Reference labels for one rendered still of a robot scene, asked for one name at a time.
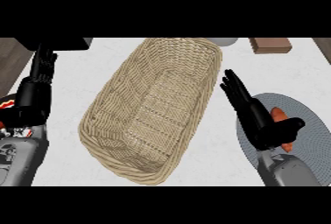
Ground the pale grey round bowl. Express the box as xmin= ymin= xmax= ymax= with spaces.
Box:
xmin=208 ymin=38 xmax=239 ymax=47

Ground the tan wicker basket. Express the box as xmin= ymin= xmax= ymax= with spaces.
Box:
xmin=76 ymin=38 xmax=223 ymax=186

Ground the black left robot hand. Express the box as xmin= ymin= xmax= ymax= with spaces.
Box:
xmin=1 ymin=43 xmax=59 ymax=128

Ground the orange sweet potato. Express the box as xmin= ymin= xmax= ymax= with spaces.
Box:
xmin=268 ymin=107 xmax=295 ymax=153

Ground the brown wooden block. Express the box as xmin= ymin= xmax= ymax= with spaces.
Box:
xmin=248 ymin=38 xmax=294 ymax=55

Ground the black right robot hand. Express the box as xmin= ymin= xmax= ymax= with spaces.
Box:
xmin=218 ymin=68 xmax=305 ymax=151

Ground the grey oval placemat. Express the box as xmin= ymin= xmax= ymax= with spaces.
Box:
xmin=234 ymin=92 xmax=331 ymax=187

